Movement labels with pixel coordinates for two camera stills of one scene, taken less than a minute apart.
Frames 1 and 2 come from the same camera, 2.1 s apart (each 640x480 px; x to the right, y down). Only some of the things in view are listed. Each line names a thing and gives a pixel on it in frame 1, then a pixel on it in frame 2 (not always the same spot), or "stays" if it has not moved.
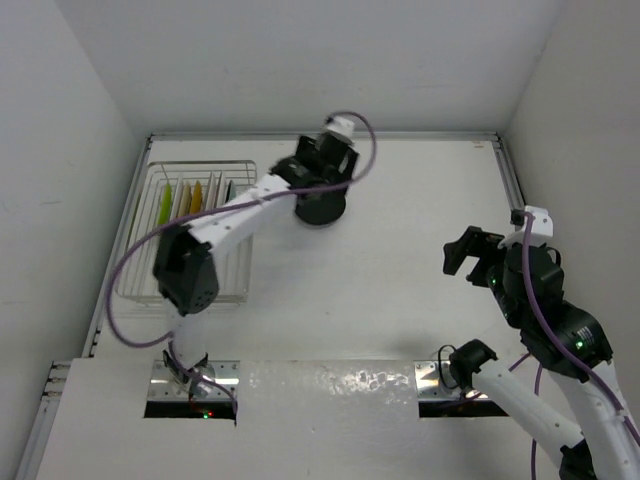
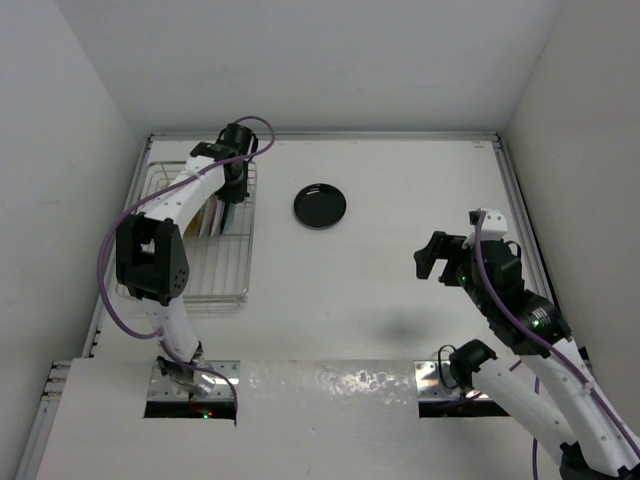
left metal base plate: [218, 380] stays
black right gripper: [480, 243] -> [442, 244]
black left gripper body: [338, 174] -> [236, 188]
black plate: [322, 206] stays
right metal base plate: [434, 381] stays
